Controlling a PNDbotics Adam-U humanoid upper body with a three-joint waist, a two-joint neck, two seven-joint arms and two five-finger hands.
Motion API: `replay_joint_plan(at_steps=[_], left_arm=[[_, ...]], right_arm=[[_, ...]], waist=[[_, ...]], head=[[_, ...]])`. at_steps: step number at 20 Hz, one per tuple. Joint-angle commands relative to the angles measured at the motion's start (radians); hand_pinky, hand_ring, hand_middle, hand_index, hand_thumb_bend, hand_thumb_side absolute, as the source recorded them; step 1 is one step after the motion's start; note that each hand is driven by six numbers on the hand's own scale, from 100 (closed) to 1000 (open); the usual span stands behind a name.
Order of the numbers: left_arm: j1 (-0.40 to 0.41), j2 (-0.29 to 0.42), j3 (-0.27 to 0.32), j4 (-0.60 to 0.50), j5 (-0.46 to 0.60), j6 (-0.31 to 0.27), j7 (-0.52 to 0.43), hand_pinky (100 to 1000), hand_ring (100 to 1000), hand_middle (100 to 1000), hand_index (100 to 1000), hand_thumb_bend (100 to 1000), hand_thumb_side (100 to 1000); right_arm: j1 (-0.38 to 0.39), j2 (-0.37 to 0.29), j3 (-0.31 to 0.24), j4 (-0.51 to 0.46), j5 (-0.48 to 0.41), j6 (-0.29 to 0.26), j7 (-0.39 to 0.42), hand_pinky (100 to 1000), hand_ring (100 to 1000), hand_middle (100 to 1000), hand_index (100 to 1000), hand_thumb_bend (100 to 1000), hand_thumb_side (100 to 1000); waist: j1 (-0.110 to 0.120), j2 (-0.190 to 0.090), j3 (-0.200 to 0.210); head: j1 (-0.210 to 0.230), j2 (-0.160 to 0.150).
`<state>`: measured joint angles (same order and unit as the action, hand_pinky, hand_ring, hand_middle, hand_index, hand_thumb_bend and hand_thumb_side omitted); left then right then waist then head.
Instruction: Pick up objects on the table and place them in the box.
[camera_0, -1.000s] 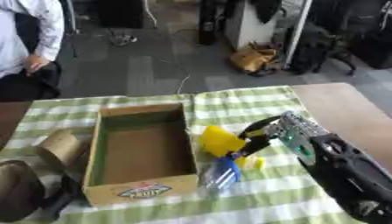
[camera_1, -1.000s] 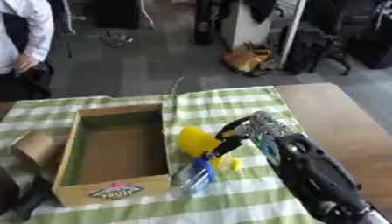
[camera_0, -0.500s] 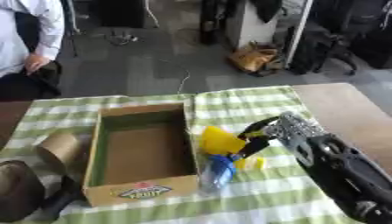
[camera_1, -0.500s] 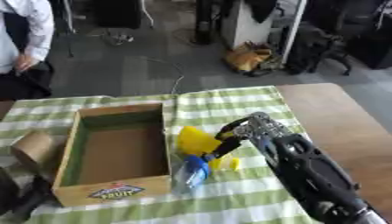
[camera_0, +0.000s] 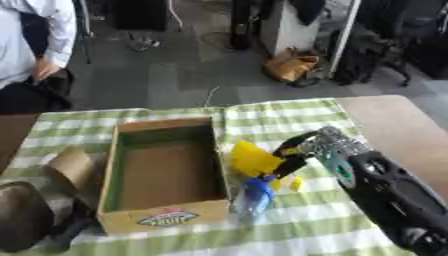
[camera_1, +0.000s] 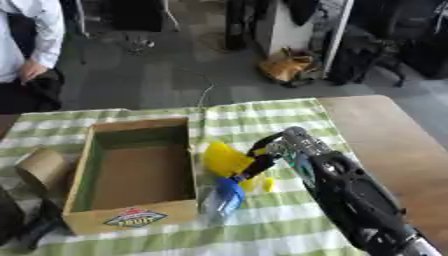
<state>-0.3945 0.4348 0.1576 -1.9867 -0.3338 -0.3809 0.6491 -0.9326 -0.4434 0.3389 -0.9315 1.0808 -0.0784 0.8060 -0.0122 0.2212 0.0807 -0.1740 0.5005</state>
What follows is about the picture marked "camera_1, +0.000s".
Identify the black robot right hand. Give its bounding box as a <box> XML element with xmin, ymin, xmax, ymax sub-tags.
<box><xmin>229</xmin><ymin>131</ymin><xmax>289</xmax><ymax>184</ymax></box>

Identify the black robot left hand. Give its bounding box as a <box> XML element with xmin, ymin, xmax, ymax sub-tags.
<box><xmin>0</xmin><ymin>186</ymin><xmax>67</xmax><ymax>252</ymax></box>

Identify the tan cardboard box green inside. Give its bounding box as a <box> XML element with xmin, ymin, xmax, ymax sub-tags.
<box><xmin>59</xmin><ymin>116</ymin><xmax>200</xmax><ymax>236</ymax></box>

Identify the small yellow toy piece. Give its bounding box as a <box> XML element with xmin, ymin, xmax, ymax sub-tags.
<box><xmin>238</xmin><ymin>172</ymin><xmax>277</xmax><ymax>194</ymax></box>

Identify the yellow toy banana bunch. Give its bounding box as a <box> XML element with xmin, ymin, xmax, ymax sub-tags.
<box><xmin>201</xmin><ymin>140</ymin><xmax>258</xmax><ymax>178</ymax></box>

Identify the clear bottle with blue cap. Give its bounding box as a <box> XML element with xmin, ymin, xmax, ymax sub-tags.
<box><xmin>199</xmin><ymin>177</ymin><xmax>247</xmax><ymax>222</ymax></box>

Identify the brown tape roll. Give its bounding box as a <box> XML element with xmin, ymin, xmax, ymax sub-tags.
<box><xmin>12</xmin><ymin>147</ymin><xmax>76</xmax><ymax>198</ymax></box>

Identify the brown bag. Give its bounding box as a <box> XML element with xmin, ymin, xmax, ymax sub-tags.
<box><xmin>257</xmin><ymin>47</ymin><xmax>324</xmax><ymax>85</ymax></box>

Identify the white cabinet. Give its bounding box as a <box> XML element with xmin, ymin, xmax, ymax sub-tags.
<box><xmin>253</xmin><ymin>0</ymin><xmax>357</xmax><ymax>78</ymax></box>

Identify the black office chair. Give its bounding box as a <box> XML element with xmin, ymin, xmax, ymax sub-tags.
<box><xmin>323</xmin><ymin>0</ymin><xmax>410</xmax><ymax>89</ymax></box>

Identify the person's hand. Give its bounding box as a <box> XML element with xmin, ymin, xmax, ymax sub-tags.
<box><xmin>17</xmin><ymin>59</ymin><xmax>51</xmax><ymax>86</ymax></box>

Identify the black bag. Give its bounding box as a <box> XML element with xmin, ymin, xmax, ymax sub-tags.
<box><xmin>397</xmin><ymin>31</ymin><xmax>448</xmax><ymax>80</ymax></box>

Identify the person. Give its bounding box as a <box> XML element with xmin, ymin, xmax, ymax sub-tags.
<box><xmin>0</xmin><ymin>0</ymin><xmax>69</xmax><ymax>115</ymax></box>

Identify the thin pale cable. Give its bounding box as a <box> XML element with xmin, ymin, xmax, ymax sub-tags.
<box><xmin>178</xmin><ymin>67</ymin><xmax>217</xmax><ymax>112</ymax></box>

